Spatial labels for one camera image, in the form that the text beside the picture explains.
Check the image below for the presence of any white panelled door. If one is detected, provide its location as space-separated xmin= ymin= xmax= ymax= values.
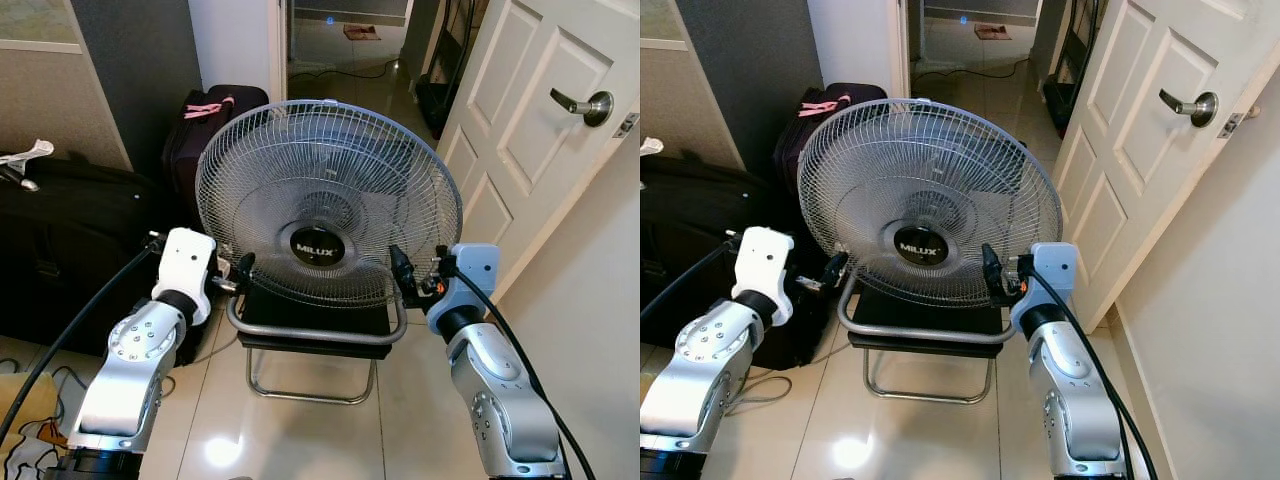
xmin=435 ymin=0 xmax=641 ymax=301
xmin=1050 ymin=0 xmax=1280 ymax=331

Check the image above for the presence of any black furniture stand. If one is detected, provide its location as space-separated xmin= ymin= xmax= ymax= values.
xmin=415 ymin=0 xmax=481 ymax=139
xmin=1043 ymin=0 xmax=1106 ymax=139

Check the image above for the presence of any black chrome-frame chair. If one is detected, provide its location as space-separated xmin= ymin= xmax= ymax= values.
xmin=225 ymin=270 xmax=409 ymax=406
xmin=838 ymin=270 xmax=1011 ymax=406

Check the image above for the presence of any yellow printed bag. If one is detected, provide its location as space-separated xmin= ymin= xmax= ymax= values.
xmin=0 ymin=370 xmax=66 ymax=480

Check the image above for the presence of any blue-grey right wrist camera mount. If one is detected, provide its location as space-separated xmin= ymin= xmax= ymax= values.
xmin=427 ymin=243 xmax=501 ymax=336
xmin=1010 ymin=242 xmax=1078 ymax=336

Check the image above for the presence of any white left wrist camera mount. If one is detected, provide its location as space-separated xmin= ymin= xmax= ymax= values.
xmin=732 ymin=227 xmax=796 ymax=326
xmin=152 ymin=228 xmax=219 ymax=326

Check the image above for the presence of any pink ribbon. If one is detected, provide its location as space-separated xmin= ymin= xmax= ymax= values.
xmin=797 ymin=93 xmax=851 ymax=119
xmin=183 ymin=95 xmax=236 ymax=121

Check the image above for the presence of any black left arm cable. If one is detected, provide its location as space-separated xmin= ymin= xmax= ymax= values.
xmin=0 ymin=235 xmax=166 ymax=446
xmin=640 ymin=240 xmax=746 ymax=326

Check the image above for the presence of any large black suitcase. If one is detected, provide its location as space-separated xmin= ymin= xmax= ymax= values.
xmin=640 ymin=150 xmax=746 ymax=346
xmin=0 ymin=155 xmax=181 ymax=356

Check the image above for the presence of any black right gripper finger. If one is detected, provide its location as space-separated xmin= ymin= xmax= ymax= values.
xmin=980 ymin=243 xmax=1005 ymax=297
xmin=388 ymin=244 xmax=417 ymax=299

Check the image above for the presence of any dark metal door lever handle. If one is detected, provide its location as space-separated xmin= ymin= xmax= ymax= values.
xmin=549 ymin=87 xmax=615 ymax=128
xmin=1159 ymin=88 xmax=1220 ymax=128

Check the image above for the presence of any window with white sill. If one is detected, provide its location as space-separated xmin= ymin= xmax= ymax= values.
xmin=0 ymin=0 xmax=83 ymax=53
xmin=640 ymin=0 xmax=689 ymax=49

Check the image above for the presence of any dark maroon suitcase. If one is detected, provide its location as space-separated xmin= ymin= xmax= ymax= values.
xmin=162 ymin=84 xmax=271 ymax=226
xmin=772 ymin=82 xmax=889 ymax=201

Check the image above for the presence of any grey MILUX electric fan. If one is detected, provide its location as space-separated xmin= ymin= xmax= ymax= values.
xmin=797 ymin=97 xmax=1064 ymax=309
xmin=195 ymin=98 xmax=464 ymax=311

